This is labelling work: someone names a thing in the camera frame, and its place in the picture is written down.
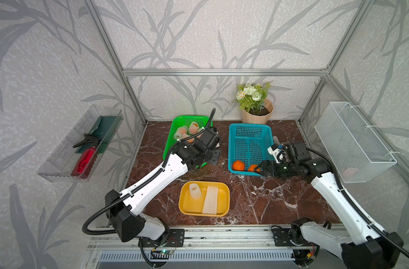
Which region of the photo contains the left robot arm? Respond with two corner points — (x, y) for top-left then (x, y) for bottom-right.
(82, 110), (221, 244)

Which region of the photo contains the teal plastic basket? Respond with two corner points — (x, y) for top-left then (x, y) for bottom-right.
(228, 123), (274, 177)

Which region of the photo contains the green plastic basket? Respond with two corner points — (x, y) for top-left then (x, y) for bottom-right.
(163, 115), (209, 159)

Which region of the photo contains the clear plastic wall bin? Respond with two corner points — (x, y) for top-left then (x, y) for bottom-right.
(37, 105), (123, 183)

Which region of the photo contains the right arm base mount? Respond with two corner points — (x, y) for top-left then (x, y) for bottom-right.
(271, 225), (304, 247)

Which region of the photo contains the netted orange top left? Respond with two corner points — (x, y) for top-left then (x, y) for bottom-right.
(174, 126), (189, 140)

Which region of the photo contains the yellow plastic tray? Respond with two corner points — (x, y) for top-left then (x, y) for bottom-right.
(178, 181), (230, 217)

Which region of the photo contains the aluminium front rail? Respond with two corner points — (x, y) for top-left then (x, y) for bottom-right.
(86, 224), (349, 251)

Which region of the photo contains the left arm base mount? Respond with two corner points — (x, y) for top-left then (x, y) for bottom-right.
(139, 229), (185, 248)

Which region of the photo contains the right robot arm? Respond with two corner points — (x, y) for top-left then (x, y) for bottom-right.
(254, 142), (409, 269)

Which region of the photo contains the white wire mesh basket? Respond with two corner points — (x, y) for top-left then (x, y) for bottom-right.
(315, 102), (397, 183)

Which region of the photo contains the potted white flower plant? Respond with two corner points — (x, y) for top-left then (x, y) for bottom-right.
(236, 82), (273, 124)

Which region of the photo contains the white foam net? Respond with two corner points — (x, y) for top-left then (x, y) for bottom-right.
(202, 186), (219, 215)
(189, 183), (202, 199)

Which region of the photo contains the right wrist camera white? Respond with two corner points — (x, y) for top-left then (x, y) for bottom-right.
(267, 144), (286, 164)

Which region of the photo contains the red black spray bottle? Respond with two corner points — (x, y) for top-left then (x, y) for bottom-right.
(71, 134), (101, 179)

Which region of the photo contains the dark green dustpan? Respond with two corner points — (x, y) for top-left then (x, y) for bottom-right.
(76, 116), (123, 154)

